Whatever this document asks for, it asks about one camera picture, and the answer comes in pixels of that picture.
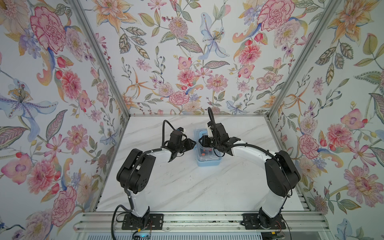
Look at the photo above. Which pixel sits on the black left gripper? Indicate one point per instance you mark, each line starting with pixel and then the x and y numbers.
pixel 188 142

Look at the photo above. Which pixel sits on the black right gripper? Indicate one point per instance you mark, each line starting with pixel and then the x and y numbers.
pixel 204 139

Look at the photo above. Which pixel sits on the clear plastic box lid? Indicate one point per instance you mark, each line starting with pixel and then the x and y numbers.
pixel 207 144

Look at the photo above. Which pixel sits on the blue plastic tool box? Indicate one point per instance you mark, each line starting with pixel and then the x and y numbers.
pixel 208 160

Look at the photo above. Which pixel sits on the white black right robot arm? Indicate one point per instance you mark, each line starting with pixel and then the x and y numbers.
pixel 282 175

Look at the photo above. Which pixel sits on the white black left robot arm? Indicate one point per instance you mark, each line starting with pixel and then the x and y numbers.
pixel 135 173

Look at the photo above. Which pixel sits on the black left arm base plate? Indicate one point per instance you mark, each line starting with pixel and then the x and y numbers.
pixel 149 222

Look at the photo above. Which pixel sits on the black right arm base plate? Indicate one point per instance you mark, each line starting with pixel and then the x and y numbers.
pixel 256 221

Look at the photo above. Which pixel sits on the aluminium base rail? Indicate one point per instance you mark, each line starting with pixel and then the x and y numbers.
pixel 215 222

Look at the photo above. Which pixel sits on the aluminium corner frame post left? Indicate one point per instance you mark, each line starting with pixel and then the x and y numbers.
pixel 91 37

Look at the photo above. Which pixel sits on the aluminium corner frame post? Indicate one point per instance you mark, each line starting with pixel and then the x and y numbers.
pixel 325 17
pixel 91 37

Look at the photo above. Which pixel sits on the aluminium corner frame post right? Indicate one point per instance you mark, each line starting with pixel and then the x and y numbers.
pixel 325 17

